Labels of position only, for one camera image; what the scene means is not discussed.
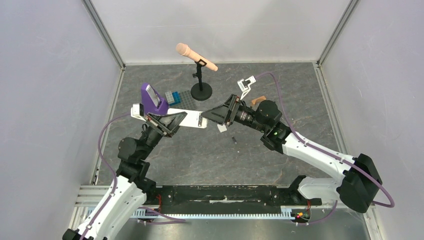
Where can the grey lego brick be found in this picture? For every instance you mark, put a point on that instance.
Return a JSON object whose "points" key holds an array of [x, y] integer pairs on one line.
{"points": [[169, 97]]}

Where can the black microphone stand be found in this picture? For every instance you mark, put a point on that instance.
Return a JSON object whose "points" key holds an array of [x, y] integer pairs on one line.
{"points": [[200, 91]]}

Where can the blue lego brick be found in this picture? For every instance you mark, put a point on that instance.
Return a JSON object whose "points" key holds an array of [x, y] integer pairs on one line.
{"points": [[176, 99]]}

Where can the white battery compartment cover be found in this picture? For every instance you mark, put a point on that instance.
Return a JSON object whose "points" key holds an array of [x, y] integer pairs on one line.
{"points": [[221, 128]]}

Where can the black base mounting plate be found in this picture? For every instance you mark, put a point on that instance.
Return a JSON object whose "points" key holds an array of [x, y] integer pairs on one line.
{"points": [[227, 199]]}

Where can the purple holder stand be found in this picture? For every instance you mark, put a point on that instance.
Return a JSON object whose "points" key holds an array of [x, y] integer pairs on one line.
{"points": [[152, 102]]}

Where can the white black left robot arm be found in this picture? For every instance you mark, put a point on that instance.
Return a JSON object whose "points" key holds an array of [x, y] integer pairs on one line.
{"points": [[130, 187]]}

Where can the pink microphone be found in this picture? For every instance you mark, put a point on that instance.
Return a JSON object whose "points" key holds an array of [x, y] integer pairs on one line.
{"points": [[185, 51]]}

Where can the grey lego baseplate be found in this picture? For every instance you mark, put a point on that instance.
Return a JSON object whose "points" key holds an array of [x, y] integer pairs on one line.
{"points": [[187, 101]]}

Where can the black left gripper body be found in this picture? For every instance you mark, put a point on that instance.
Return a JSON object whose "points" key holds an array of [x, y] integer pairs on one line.
{"points": [[157, 126]]}

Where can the white cable duct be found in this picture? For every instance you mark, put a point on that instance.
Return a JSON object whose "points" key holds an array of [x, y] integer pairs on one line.
{"points": [[284, 214]]}

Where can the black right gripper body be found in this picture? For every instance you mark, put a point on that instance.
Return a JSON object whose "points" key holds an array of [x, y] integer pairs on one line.
{"points": [[232, 109]]}

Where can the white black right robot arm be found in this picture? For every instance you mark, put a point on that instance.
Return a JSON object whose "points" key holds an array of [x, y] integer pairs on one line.
{"points": [[354, 180]]}

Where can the white remote control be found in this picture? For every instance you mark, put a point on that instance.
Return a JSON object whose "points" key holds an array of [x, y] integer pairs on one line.
{"points": [[193, 119]]}

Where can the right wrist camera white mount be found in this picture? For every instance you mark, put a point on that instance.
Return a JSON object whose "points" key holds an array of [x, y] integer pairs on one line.
{"points": [[245, 85]]}

